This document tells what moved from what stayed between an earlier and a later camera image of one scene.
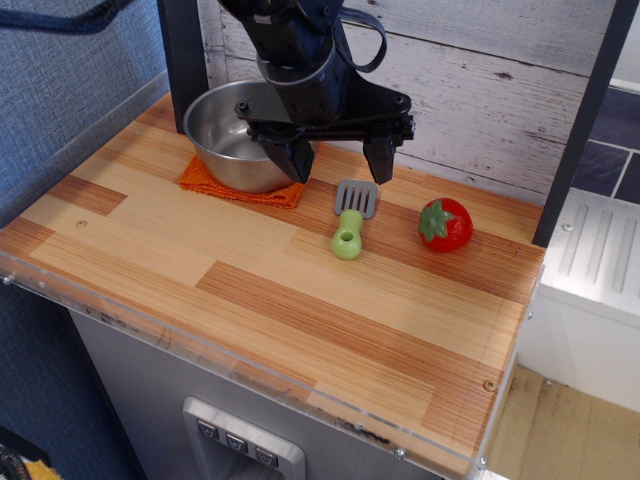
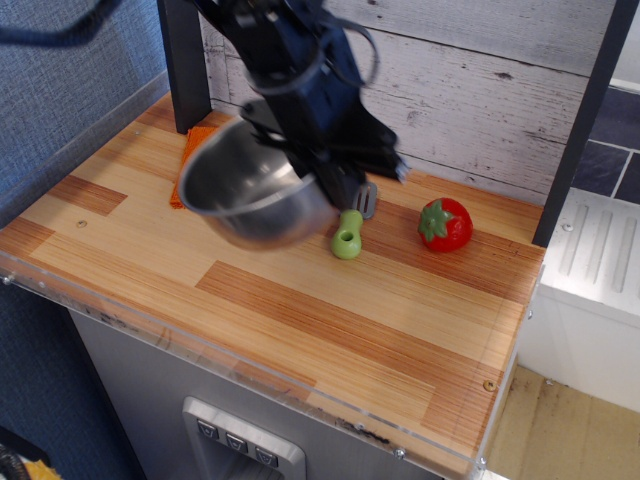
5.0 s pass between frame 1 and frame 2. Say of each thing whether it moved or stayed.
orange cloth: moved
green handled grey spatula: stayed
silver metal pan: moved
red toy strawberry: stayed
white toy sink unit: stayed
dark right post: stayed
